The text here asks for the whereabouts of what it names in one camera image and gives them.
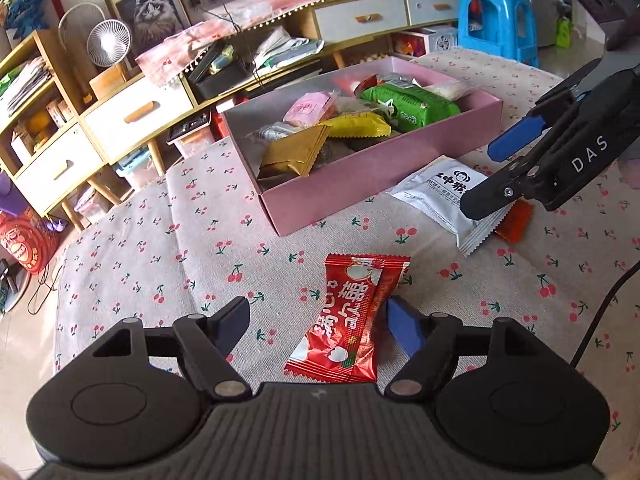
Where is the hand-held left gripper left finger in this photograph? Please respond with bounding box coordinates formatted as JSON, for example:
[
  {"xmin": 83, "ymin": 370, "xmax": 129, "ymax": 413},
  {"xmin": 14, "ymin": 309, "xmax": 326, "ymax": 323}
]
[{"xmin": 87, "ymin": 296, "xmax": 251, "ymax": 403}]

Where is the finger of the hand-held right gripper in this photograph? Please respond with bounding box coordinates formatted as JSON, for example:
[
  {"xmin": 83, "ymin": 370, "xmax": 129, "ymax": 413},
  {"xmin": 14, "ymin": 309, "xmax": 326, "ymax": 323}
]
[
  {"xmin": 460, "ymin": 159, "xmax": 547, "ymax": 221},
  {"xmin": 487, "ymin": 57, "xmax": 603, "ymax": 162}
]

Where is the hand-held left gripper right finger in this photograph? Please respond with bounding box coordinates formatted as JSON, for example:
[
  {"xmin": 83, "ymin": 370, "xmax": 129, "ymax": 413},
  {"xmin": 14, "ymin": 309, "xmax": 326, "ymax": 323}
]
[{"xmin": 382, "ymin": 295, "xmax": 540, "ymax": 402}]

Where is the pink cardboard box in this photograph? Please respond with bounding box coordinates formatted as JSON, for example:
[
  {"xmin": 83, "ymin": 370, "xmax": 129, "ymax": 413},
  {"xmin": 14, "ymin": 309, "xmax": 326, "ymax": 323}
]
[{"xmin": 220, "ymin": 56, "xmax": 505, "ymax": 237}]

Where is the yellow snack packet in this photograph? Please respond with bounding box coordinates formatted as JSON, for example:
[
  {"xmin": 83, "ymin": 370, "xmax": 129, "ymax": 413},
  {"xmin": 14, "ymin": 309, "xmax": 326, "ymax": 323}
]
[{"xmin": 320, "ymin": 112, "xmax": 392, "ymax": 140}]

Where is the small orange packet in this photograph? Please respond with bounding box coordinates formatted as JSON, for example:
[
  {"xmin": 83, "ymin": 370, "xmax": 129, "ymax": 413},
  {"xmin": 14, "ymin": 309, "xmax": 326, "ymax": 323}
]
[{"xmin": 494, "ymin": 199, "xmax": 535, "ymax": 243}]

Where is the white puffy snack packet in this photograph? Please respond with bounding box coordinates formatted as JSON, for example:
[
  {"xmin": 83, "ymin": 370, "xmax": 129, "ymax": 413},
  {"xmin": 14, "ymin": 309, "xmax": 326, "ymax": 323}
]
[{"xmin": 427, "ymin": 80, "xmax": 473, "ymax": 102}]

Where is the cherry print tablecloth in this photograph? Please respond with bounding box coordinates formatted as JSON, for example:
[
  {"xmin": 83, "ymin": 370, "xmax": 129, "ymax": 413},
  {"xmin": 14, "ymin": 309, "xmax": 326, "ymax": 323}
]
[{"xmin": 52, "ymin": 50, "xmax": 640, "ymax": 411}]

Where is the green snack packet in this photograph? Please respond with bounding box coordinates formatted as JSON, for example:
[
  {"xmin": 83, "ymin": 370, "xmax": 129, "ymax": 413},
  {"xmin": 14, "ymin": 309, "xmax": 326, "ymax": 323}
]
[{"xmin": 360, "ymin": 84, "xmax": 462, "ymax": 133}]

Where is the blue plastic stool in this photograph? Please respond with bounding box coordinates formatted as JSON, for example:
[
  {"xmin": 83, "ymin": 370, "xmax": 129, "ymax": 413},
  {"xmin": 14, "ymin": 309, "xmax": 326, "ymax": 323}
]
[{"xmin": 457, "ymin": 0, "xmax": 541, "ymax": 68}]

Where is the printed toy box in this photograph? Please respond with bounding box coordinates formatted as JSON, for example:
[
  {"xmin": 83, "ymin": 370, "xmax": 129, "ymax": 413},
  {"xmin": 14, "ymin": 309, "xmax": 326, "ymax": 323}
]
[{"xmin": 395, "ymin": 27, "xmax": 458, "ymax": 56}]

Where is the small red snack packet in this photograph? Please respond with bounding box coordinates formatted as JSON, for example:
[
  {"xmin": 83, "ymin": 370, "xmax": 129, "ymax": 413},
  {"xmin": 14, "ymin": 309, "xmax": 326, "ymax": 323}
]
[{"xmin": 350, "ymin": 74, "xmax": 381, "ymax": 97}]

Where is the gold snack packet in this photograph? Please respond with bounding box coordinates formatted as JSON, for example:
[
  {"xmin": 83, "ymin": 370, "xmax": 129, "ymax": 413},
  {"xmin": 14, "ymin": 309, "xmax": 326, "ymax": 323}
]
[{"xmin": 256, "ymin": 124, "xmax": 331, "ymax": 181}]

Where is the clear bin with blue lid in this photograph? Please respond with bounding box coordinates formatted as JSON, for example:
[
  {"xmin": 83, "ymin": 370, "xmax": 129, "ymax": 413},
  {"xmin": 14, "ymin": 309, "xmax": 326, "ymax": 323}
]
[{"xmin": 117, "ymin": 150, "xmax": 157, "ymax": 191}]

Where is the small clear storage bin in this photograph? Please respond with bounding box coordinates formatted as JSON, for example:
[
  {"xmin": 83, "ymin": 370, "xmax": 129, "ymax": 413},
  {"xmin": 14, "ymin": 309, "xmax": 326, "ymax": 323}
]
[{"xmin": 75, "ymin": 187, "xmax": 110, "ymax": 226}]

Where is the long wooden TV stand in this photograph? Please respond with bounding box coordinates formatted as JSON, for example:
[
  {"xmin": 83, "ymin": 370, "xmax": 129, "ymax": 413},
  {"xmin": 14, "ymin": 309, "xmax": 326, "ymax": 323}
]
[{"xmin": 190, "ymin": 0, "xmax": 466, "ymax": 111}]

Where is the white brown snack bar packet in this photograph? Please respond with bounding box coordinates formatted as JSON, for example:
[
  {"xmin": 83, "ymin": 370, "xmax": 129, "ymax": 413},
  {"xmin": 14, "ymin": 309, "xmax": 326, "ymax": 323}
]
[{"xmin": 245, "ymin": 122, "xmax": 301, "ymax": 145}]

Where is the clear bin with black tray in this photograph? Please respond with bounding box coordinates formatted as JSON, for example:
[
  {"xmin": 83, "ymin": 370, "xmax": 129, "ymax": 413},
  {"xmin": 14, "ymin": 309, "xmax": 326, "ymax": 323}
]
[{"xmin": 167, "ymin": 112, "xmax": 222, "ymax": 158}]

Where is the red cardboard box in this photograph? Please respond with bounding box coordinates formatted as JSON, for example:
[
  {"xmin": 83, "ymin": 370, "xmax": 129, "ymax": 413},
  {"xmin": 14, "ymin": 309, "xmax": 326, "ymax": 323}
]
[{"xmin": 210, "ymin": 110, "xmax": 232, "ymax": 142}]

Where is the pink snack packet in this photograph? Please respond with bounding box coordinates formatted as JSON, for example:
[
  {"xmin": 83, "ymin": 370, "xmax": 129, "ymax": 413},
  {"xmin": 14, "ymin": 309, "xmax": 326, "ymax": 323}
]
[{"xmin": 282, "ymin": 91, "xmax": 337, "ymax": 128}]

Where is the red printed gift bag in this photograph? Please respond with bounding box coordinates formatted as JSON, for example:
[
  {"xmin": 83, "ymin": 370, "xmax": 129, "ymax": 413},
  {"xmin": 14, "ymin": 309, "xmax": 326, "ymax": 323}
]
[{"xmin": 0, "ymin": 210, "xmax": 61, "ymax": 276}]

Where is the wooden cabinet with white drawer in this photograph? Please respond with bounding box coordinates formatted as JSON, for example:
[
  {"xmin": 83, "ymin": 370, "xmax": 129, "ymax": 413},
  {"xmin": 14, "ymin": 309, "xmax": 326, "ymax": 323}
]
[{"xmin": 80, "ymin": 67, "xmax": 197, "ymax": 171}]

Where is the tall wooden shelf cabinet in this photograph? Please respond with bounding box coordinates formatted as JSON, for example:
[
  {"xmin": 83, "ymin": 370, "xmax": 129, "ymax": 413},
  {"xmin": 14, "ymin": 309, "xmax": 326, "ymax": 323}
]
[{"xmin": 0, "ymin": 30, "xmax": 108, "ymax": 233}]

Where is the black storage case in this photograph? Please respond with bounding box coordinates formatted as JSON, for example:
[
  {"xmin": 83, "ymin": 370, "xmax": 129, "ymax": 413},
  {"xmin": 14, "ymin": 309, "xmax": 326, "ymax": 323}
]
[{"xmin": 182, "ymin": 42, "xmax": 256, "ymax": 101}]

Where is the pile of papers and bags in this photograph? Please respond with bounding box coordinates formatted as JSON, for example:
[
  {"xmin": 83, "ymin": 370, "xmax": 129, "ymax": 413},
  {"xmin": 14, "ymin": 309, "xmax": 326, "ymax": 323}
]
[{"xmin": 252, "ymin": 27, "xmax": 326, "ymax": 73}]

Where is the yellow cardboard box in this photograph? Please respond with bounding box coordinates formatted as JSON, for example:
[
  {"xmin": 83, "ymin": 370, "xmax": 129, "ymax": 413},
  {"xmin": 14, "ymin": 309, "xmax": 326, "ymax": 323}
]
[{"xmin": 90, "ymin": 65, "xmax": 129, "ymax": 99}]

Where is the pink cherry print cloth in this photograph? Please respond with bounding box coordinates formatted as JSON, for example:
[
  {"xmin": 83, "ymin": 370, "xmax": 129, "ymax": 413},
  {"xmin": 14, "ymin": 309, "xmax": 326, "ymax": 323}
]
[{"xmin": 135, "ymin": 0, "xmax": 361, "ymax": 86}]

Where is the white desk fan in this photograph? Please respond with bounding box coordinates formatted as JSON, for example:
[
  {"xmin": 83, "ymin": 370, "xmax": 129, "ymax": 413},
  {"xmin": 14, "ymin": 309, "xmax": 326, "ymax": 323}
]
[{"xmin": 57, "ymin": 2, "xmax": 133, "ymax": 68}]

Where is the framed cat picture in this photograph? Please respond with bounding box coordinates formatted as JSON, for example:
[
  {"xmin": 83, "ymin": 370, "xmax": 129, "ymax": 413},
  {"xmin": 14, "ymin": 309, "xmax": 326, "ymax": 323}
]
[{"xmin": 103, "ymin": 0, "xmax": 193, "ymax": 68}]

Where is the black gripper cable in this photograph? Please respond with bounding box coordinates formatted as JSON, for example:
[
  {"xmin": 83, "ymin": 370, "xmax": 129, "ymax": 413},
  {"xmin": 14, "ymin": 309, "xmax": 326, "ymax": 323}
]
[{"xmin": 570, "ymin": 265, "xmax": 640, "ymax": 367}]

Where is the black power cable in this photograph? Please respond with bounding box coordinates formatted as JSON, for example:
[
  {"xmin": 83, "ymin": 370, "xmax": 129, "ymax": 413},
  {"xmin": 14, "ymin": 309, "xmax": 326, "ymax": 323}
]
[{"xmin": 220, "ymin": 2, "xmax": 266, "ymax": 88}]

